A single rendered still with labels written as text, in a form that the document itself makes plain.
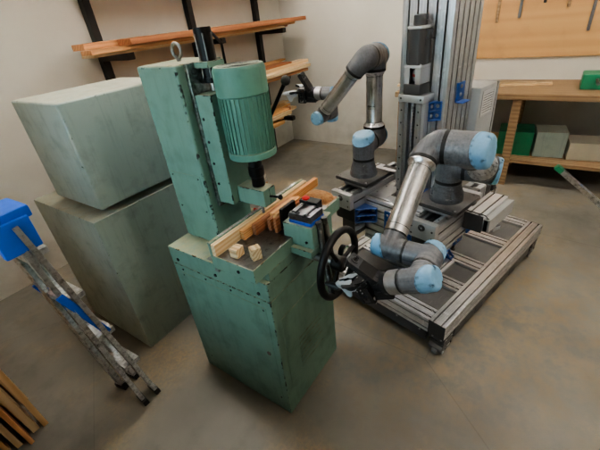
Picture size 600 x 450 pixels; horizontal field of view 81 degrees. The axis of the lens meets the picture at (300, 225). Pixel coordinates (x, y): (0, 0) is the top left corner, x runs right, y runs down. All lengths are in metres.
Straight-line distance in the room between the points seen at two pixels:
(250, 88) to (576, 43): 3.48
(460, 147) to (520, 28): 3.10
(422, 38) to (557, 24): 2.60
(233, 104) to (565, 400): 1.91
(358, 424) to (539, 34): 3.65
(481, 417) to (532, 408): 0.24
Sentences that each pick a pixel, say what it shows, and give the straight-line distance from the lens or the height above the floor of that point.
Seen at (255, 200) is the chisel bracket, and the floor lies 1.02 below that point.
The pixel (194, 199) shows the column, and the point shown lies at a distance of 1.54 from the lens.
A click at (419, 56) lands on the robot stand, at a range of 1.77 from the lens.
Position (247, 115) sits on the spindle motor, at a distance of 1.22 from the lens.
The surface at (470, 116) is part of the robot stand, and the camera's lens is 2.07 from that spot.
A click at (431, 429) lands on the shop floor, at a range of 1.89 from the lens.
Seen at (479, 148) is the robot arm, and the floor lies 1.22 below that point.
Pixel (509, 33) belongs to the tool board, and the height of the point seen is 1.26.
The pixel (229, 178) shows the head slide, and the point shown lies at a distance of 1.39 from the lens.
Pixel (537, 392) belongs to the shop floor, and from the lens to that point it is 2.14.
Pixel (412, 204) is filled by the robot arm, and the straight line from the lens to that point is 1.18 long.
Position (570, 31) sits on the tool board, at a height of 1.25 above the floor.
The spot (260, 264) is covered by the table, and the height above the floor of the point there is 0.90.
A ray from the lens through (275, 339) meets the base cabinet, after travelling 1.51.
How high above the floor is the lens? 1.63
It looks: 31 degrees down
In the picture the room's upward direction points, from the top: 7 degrees counter-clockwise
